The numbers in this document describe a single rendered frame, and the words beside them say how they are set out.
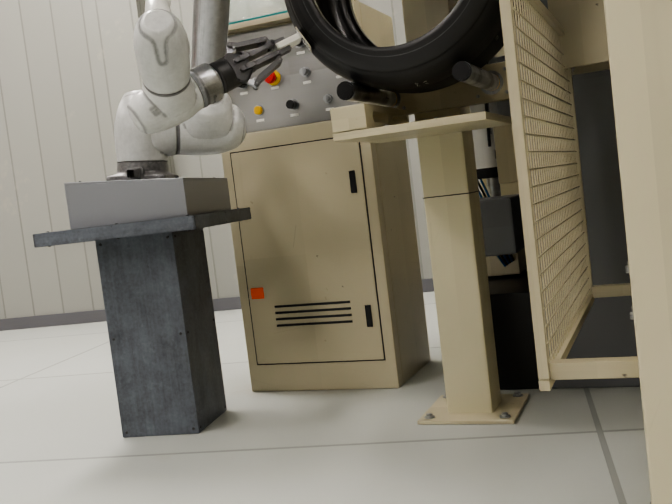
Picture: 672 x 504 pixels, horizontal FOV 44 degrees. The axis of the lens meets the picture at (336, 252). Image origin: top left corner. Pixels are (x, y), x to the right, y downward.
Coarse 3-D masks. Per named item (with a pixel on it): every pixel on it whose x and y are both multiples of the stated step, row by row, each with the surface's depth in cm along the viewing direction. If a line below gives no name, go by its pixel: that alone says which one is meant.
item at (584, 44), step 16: (560, 0) 206; (576, 0) 204; (592, 0) 203; (560, 16) 206; (576, 16) 205; (592, 16) 203; (576, 32) 205; (592, 32) 204; (576, 48) 205; (592, 48) 204; (576, 64) 206; (592, 64) 222; (608, 64) 221
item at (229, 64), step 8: (224, 56) 192; (232, 56) 193; (216, 64) 189; (224, 64) 189; (232, 64) 192; (240, 64) 192; (224, 72) 188; (232, 72) 189; (240, 72) 192; (248, 72) 192; (224, 80) 188; (232, 80) 189; (240, 80) 191; (248, 80) 192; (224, 88) 190; (232, 88) 191
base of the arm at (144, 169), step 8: (120, 168) 253; (128, 168) 250; (136, 168) 249; (144, 168) 251; (152, 168) 252; (160, 168) 254; (168, 168) 259; (112, 176) 251; (120, 176) 251; (128, 176) 249; (136, 176) 248; (144, 176) 250; (152, 176) 250; (160, 176) 249; (168, 176) 256; (176, 176) 265
